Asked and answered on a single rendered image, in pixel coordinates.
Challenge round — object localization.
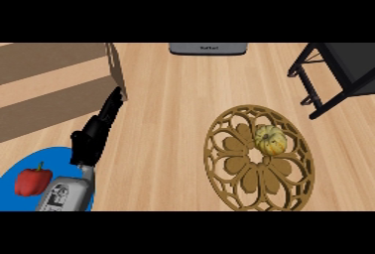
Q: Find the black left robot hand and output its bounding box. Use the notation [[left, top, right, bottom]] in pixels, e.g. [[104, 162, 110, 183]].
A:
[[69, 85, 123, 168]]

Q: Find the brown openwork round placemat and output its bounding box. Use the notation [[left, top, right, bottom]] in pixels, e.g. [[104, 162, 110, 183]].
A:
[[202, 104, 315, 212]]

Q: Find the black tiered shelf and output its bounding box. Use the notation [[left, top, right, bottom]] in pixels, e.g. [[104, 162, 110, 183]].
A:
[[284, 43, 375, 120]]

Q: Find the blue round plate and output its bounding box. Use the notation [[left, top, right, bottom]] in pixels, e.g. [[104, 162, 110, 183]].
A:
[[0, 146, 94, 212]]

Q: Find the brown wooden stepped block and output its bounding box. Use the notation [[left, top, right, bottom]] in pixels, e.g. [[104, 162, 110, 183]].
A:
[[0, 43, 128, 144]]

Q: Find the red bell pepper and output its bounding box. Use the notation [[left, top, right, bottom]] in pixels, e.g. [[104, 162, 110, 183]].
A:
[[13, 161, 54, 197]]

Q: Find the grey appliance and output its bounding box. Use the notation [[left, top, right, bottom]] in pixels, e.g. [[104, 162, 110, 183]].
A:
[[168, 43, 249, 57]]

